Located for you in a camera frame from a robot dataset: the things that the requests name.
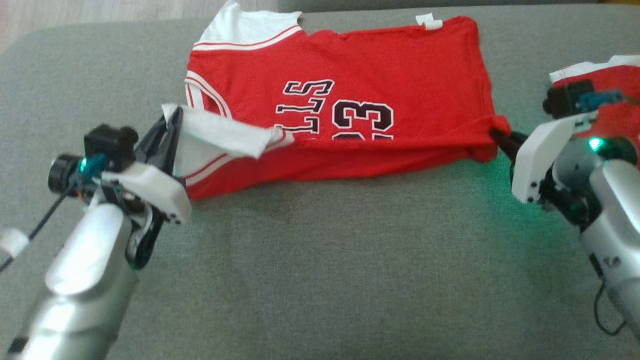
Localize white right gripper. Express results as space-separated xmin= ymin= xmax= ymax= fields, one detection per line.
xmin=489 ymin=112 xmax=638 ymax=231

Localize left blue-plug black cable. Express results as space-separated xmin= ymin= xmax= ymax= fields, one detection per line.
xmin=0 ymin=154 xmax=108 ymax=273

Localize right blue-plug black cable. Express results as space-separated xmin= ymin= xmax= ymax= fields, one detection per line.
xmin=580 ymin=90 xmax=627 ymax=337

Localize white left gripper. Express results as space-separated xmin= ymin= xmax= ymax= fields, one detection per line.
xmin=48 ymin=107 xmax=192 ymax=271

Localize white cable wrap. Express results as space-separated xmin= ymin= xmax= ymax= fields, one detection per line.
xmin=0 ymin=229 xmax=30 ymax=258

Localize red basketball jersey number 23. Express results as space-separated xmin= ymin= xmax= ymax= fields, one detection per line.
xmin=172 ymin=0 xmax=512 ymax=202

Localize grey fabric sofa cushion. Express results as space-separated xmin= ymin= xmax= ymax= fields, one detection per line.
xmin=277 ymin=0 xmax=601 ymax=13

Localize blue-plug black cable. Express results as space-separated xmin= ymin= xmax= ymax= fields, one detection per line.
xmin=0 ymin=154 xmax=108 ymax=273
xmin=580 ymin=90 xmax=627 ymax=337

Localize red shorts white stripe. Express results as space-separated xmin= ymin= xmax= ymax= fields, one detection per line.
xmin=549 ymin=55 xmax=640 ymax=168

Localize grey fabric sofa seat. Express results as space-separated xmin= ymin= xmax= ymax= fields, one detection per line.
xmin=0 ymin=4 xmax=640 ymax=360

